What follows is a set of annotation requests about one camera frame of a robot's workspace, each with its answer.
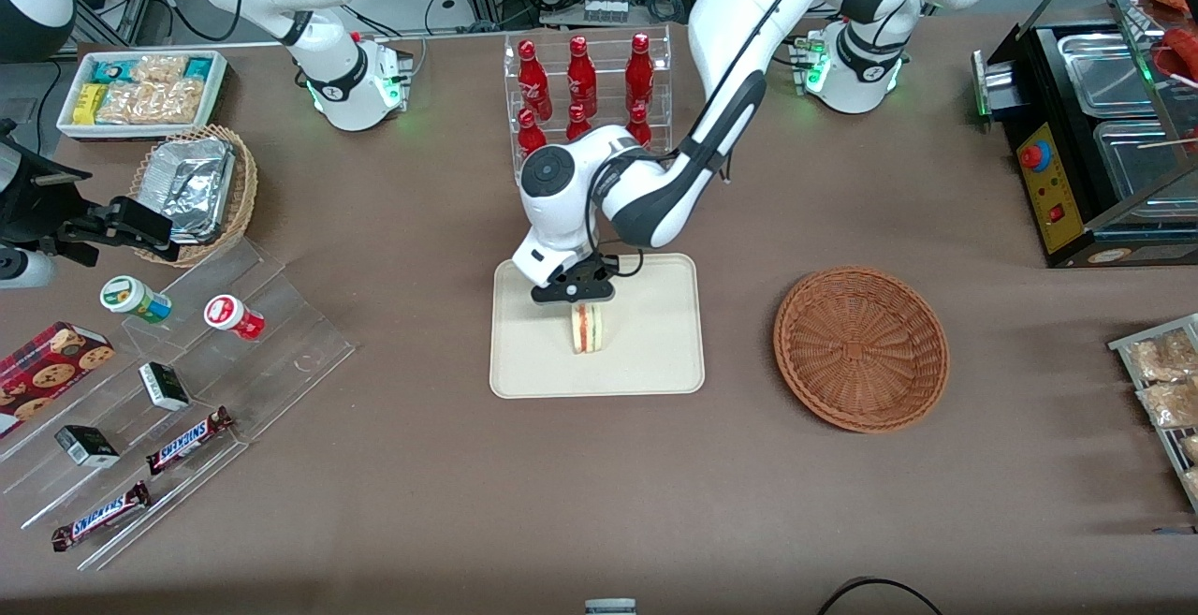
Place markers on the brown woven round basket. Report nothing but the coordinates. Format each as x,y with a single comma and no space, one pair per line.
861,348

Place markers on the Snickers chocolate bar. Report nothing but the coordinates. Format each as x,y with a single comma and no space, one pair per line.
190,440
100,515

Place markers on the clear acrylic step stand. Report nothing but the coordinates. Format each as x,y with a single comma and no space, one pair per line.
281,344

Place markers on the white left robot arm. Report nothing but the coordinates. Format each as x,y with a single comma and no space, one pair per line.
739,35

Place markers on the clear acrylic bottle rack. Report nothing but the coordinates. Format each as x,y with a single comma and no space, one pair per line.
604,44

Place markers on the green lid yogurt cup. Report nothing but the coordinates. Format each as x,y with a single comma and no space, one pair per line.
131,298

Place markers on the yellow snack pack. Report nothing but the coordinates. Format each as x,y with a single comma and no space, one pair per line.
89,103

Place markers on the grey white device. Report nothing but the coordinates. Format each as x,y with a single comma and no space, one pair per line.
610,607

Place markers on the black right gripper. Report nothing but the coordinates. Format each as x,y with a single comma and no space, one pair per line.
39,210

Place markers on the small black carton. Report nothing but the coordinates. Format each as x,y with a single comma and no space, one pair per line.
164,386
86,446

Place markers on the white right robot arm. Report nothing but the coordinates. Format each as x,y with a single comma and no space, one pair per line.
328,63

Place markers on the wooden skewer stick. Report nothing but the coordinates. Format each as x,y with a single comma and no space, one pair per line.
1165,140

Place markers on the cream plastic tray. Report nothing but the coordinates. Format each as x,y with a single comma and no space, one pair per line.
655,344

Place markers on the red lid yogurt cup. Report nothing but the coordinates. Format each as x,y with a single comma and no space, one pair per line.
232,315

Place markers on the triangle sandwich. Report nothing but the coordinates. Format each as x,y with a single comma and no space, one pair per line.
589,329

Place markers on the steel food pan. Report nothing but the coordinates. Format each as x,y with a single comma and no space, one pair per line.
1137,161
1104,63

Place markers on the red cola bottle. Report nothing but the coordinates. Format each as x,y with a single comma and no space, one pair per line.
533,72
530,133
580,67
577,121
639,124
639,63

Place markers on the aluminium foil container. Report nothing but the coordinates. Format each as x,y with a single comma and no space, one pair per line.
192,186

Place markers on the light wicker basket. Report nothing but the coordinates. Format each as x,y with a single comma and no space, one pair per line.
245,194

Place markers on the red cookie box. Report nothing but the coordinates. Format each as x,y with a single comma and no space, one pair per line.
42,373

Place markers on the white plastic snack bin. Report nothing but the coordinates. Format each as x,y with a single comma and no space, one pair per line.
65,124

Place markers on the teal snack pack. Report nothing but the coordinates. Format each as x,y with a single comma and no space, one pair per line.
110,71
197,67

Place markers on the black food warmer cabinet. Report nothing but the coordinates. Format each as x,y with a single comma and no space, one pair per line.
1053,184

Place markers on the white power strip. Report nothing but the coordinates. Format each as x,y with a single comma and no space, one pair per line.
606,8

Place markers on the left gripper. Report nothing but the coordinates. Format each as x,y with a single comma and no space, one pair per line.
589,270

